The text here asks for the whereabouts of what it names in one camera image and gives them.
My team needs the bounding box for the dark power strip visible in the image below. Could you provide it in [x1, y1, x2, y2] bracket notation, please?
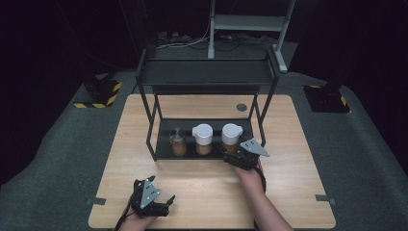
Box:
[156, 31, 194, 45]

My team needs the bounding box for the grey tape strip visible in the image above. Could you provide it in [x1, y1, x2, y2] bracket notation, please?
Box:
[85, 196, 107, 207]
[315, 193, 337, 207]

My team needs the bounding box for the white floor cable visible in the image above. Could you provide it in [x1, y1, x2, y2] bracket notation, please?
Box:
[156, 17, 213, 50]

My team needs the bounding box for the black base with yellow stripes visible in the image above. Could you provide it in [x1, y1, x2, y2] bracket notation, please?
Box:
[302, 81, 351, 115]
[73, 74, 123, 110]

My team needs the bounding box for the person's left hand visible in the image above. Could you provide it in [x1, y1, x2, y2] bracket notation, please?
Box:
[118, 213, 159, 231]

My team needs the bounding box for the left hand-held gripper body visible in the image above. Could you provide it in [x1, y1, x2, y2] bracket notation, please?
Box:
[129, 177, 170, 219]

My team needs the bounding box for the black floor cable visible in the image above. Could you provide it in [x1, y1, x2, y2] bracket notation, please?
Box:
[213, 32, 277, 53]

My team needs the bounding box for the spice jar with white lid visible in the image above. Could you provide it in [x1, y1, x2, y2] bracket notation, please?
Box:
[220, 122, 244, 154]
[191, 123, 215, 157]

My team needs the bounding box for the glass jar with silver lid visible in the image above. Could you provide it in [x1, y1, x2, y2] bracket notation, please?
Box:
[168, 127, 188, 158]

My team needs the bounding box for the black two-tier metal rack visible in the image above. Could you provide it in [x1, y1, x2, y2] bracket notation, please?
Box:
[136, 44, 282, 163]

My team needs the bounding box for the grey metal stand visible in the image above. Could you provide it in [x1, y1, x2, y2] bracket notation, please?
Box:
[207, 0, 296, 74]

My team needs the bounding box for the left hand-held gripper black cable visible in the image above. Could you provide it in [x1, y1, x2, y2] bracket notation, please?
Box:
[114, 192, 137, 231]

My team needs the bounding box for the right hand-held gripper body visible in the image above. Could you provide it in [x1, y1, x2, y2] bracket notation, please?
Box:
[223, 138, 270, 171]

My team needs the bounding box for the person's right hand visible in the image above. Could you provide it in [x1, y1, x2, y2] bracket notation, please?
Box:
[233, 165, 266, 195]

